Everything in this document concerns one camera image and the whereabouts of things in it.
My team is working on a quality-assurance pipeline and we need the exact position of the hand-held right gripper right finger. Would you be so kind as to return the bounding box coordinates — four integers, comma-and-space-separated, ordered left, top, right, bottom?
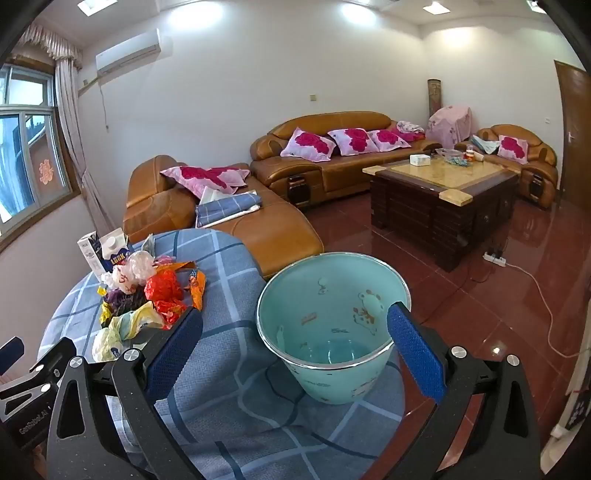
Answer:
385, 301, 542, 480

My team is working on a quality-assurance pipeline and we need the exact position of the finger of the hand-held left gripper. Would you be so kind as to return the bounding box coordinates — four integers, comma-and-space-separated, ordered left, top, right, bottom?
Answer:
28, 337, 77, 376
0, 337, 25, 367

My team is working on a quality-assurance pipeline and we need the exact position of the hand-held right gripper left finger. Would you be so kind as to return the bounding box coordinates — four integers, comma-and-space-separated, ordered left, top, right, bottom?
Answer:
46, 305, 211, 480

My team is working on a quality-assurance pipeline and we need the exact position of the pale yellow plastic bag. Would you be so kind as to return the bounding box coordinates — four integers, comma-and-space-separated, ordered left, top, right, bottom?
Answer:
92, 302, 165, 362

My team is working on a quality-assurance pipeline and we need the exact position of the red plastic wrapper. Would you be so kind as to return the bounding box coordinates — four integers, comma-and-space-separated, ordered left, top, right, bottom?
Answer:
144, 270, 190, 325

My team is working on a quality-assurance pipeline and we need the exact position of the orange snack packet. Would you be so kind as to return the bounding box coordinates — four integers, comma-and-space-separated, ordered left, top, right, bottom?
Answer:
187, 270, 208, 311

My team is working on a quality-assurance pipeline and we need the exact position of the purple plastic wrapper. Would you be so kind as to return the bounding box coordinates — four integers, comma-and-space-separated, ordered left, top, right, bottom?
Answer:
104, 288, 145, 315

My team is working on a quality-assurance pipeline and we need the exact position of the white plastic bag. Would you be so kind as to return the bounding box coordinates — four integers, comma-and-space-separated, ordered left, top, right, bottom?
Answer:
102, 251, 158, 295

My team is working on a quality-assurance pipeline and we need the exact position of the teal cartoon print bin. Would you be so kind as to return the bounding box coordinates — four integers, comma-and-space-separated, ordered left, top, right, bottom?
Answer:
256, 251, 411, 406

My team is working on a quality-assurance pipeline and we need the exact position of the blue plaid tablecloth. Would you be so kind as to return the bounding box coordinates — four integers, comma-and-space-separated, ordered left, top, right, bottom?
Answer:
37, 228, 407, 480

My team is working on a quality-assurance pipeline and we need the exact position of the white milk carton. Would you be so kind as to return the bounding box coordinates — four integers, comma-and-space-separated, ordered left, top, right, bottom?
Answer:
77, 231, 105, 278

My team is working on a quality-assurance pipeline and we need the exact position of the blue carton with white top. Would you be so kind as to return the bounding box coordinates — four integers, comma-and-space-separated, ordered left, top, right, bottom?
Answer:
95, 231, 131, 273

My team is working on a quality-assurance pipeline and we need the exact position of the dark wooden coffee table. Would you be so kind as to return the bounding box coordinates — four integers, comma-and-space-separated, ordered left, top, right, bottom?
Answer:
362, 154, 520, 273

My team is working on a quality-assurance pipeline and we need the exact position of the folded blue plaid sheet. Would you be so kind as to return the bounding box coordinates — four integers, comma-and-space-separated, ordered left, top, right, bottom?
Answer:
195, 193, 262, 228

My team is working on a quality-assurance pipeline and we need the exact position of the brown leather chaise sofa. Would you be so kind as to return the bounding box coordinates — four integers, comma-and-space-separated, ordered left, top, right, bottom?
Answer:
122, 154, 324, 280

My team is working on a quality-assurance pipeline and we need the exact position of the white flat package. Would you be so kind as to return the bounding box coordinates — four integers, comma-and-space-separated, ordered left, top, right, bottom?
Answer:
198, 187, 232, 204

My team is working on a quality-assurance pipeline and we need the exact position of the pink floral pillow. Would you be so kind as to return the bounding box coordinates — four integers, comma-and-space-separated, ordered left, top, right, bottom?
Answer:
159, 165, 251, 195
496, 135, 529, 164
327, 128, 380, 156
280, 127, 338, 163
367, 129, 411, 152

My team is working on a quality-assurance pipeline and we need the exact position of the brown leather long sofa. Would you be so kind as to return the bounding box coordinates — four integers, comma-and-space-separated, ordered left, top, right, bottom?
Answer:
249, 112, 455, 206

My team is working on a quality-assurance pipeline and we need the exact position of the light blue cloth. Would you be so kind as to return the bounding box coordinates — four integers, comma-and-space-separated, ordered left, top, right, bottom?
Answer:
471, 135, 502, 155

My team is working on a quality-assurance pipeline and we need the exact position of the brown leather armchair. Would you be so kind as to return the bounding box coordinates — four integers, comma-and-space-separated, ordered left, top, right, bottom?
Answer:
455, 124, 559, 199

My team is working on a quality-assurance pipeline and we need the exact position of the pink floral cloth cover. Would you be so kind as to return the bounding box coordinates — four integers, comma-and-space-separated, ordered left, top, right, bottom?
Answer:
427, 105, 472, 147

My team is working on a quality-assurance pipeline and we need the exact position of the rolled standing mat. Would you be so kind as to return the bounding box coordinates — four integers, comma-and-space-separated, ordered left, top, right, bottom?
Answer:
426, 78, 441, 116

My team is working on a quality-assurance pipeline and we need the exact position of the brown wooden door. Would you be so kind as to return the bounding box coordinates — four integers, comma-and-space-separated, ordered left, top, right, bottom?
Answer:
554, 60, 591, 213

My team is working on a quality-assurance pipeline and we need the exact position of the white air conditioner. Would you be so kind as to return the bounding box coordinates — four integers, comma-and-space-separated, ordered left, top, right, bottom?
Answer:
95, 28, 162, 73

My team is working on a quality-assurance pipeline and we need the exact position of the white power cable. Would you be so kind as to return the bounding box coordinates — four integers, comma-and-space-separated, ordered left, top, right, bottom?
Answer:
505, 263, 591, 358

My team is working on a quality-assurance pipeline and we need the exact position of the window with white frame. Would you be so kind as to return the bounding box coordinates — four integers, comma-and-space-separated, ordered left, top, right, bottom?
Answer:
0, 65, 79, 238

